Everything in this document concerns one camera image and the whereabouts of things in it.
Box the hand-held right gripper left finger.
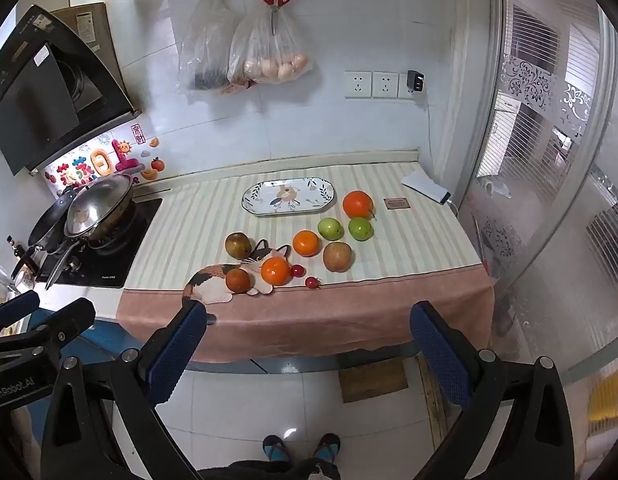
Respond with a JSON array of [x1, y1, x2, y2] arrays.
[[41, 300, 208, 480]]

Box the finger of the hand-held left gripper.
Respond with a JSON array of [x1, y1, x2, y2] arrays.
[[0, 289, 41, 337], [0, 297, 97, 358]]

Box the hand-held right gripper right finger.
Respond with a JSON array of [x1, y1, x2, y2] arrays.
[[410, 301, 586, 480]]

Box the small brown round fruit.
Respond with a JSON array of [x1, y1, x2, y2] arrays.
[[225, 268, 252, 294]]

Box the dark greenish brown apple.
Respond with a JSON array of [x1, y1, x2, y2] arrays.
[[225, 232, 252, 260]]

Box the small orange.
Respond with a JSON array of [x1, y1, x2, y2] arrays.
[[260, 256, 291, 286], [293, 230, 322, 257]]

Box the reddish brown apple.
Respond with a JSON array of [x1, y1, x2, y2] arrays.
[[323, 242, 355, 273]]

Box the green apple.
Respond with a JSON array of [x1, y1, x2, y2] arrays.
[[348, 217, 374, 241], [317, 217, 345, 242]]

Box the large orange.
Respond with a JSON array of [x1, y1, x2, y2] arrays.
[[342, 190, 375, 219]]

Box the floral ceramic plate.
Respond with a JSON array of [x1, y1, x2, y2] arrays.
[[240, 177, 337, 217]]

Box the brown floor mat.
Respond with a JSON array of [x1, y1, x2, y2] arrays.
[[339, 357, 409, 403]]

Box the cat-shaped mat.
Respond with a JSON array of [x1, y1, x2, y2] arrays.
[[181, 240, 295, 306]]

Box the black glass stove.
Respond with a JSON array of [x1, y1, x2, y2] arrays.
[[36, 197, 164, 289]]

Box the striped pink tablecloth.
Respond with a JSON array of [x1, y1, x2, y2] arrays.
[[116, 160, 495, 363]]

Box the black frying pan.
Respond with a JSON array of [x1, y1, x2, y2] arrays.
[[11, 185, 90, 281]]

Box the steel wok with lid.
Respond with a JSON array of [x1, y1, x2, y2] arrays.
[[45, 172, 137, 291]]

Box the person's left shoe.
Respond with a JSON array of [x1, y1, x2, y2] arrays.
[[262, 435, 293, 465]]

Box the person's shoe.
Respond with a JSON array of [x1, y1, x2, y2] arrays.
[[262, 435, 293, 465], [313, 433, 341, 463]]

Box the person's right shoe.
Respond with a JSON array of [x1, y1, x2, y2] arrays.
[[313, 433, 341, 463]]

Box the person's dark trousers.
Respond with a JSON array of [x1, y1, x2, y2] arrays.
[[196, 457, 340, 480]]

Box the yellow basket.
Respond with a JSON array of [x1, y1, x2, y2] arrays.
[[586, 370, 618, 423]]

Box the white power bank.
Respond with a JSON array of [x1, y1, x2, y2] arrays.
[[401, 170, 451, 206]]

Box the frosted glass sliding door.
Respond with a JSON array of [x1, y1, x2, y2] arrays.
[[464, 0, 618, 386]]

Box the black range hood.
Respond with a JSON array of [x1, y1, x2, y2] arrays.
[[0, 5, 142, 176]]

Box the brown water heater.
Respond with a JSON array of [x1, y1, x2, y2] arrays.
[[51, 2, 134, 111]]

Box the clear plastic bag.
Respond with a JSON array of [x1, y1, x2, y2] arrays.
[[176, 0, 237, 95]]

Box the plastic bag of eggs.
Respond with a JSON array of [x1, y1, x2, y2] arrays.
[[221, 7, 312, 95]]

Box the colourful wall stickers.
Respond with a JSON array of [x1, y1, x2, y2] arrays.
[[44, 122, 165, 198]]

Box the white wall socket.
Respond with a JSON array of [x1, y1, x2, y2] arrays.
[[398, 73, 424, 99], [344, 71, 372, 99], [372, 71, 400, 99]]

